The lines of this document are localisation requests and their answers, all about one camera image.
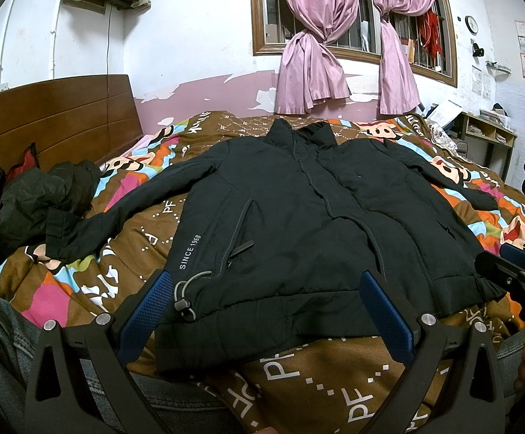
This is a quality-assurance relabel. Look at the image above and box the red hanging garment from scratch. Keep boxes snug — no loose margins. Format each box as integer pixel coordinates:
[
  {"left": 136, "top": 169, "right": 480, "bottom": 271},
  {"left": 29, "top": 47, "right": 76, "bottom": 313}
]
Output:
[{"left": 417, "top": 9, "right": 442, "bottom": 60}]

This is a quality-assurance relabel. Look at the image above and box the brown wooden headboard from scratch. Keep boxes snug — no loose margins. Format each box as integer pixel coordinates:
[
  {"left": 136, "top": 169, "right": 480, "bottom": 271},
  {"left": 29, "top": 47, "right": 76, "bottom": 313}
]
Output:
[{"left": 0, "top": 75, "right": 143, "bottom": 170}]

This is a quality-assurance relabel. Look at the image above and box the black winter jacket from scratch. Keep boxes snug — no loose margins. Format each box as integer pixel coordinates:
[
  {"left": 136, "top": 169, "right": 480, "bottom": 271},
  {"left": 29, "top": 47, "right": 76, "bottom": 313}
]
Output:
[{"left": 46, "top": 119, "right": 502, "bottom": 378}]

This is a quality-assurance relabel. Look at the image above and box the wooden desk shelf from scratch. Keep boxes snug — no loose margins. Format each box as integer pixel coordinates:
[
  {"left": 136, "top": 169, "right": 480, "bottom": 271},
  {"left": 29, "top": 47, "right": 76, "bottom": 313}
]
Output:
[{"left": 449, "top": 112, "right": 516, "bottom": 180}]

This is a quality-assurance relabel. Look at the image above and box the round wall clock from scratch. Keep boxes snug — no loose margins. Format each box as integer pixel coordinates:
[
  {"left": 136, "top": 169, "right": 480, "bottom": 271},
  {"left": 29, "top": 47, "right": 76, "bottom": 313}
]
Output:
[{"left": 465, "top": 16, "right": 478, "bottom": 35}]

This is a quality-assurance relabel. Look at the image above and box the dark green jacket pile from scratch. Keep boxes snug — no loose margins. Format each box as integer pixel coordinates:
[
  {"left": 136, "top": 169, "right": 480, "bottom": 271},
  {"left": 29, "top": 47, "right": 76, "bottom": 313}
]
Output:
[{"left": 0, "top": 161, "right": 102, "bottom": 248}]

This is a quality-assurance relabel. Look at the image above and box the wooden framed window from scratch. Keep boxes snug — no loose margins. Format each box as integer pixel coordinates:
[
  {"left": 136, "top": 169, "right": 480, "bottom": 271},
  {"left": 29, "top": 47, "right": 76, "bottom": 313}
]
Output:
[{"left": 251, "top": 0, "right": 458, "bottom": 87}]

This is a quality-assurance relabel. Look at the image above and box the right pink curtain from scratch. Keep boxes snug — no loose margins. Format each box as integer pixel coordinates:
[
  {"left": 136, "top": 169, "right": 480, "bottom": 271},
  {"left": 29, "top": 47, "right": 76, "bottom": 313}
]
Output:
[{"left": 372, "top": 0, "right": 435, "bottom": 116}]

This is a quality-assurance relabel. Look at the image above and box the left pink curtain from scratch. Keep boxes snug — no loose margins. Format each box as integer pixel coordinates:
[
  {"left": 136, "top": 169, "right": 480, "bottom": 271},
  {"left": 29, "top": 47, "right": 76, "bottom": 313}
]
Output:
[{"left": 275, "top": 0, "right": 359, "bottom": 115}]

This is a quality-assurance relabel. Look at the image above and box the red cloth by headboard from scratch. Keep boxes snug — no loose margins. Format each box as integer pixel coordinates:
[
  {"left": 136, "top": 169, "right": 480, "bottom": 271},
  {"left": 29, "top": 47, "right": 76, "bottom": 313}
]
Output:
[{"left": 0, "top": 142, "right": 41, "bottom": 214}]

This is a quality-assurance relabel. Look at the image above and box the pink curtain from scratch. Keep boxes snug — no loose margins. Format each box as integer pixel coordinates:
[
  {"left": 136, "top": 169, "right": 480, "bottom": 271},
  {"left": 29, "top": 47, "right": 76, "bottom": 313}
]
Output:
[
  {"left": 275, "top": 0, "right": 359, "bottom": 115},
  {"left": 372, "top": 0, "right": 435, "bottom": 116}
]

